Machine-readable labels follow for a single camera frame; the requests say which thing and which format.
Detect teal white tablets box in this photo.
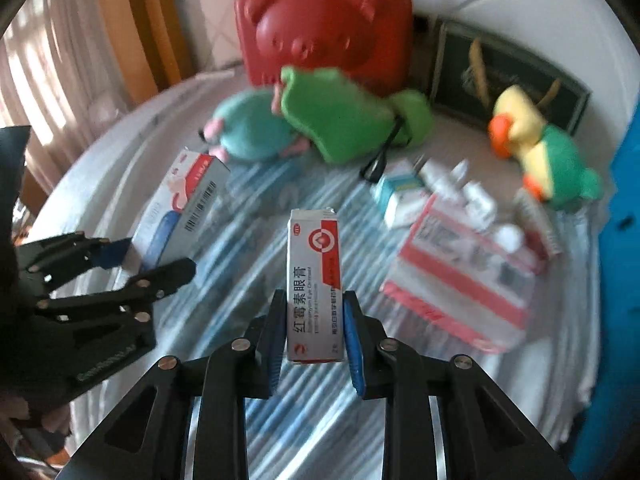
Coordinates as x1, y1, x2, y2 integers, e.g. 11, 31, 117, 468
372, 174, 431, 229

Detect red white eye ointment box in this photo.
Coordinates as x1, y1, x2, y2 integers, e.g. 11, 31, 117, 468
286, 209, 344, 364

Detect green frog plush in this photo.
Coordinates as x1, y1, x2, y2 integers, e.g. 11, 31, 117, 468
280, 65, 433, 165

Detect blue plastic storage crate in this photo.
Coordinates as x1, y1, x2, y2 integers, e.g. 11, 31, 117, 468
568, 115, 639, 479

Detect white red label parcel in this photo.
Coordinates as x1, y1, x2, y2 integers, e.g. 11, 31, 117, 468
381, 195, 544, 353

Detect white eye drop vials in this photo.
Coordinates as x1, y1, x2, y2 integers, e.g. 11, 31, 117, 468
418, 158, 525, 254

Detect small red white box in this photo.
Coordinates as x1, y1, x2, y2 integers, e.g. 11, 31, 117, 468
513, 188, 562, 260

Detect red bear-face plastic case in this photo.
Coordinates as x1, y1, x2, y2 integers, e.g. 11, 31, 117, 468
234, 0, 412, 96

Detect striped grey cloth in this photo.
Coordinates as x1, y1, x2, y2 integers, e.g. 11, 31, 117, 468
30, 74, 600, 479

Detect teal pig plush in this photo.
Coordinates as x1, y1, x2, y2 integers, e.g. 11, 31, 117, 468
200, 87, 311, 162

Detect yellow green duck plush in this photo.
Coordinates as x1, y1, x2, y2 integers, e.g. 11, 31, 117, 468
488, 86, 603, 210

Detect dark green framed box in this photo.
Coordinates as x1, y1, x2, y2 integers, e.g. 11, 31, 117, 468
409, 14, 590, 134

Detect white blue medicine box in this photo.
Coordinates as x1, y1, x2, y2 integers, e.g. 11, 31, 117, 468
124, 150, 229, 275

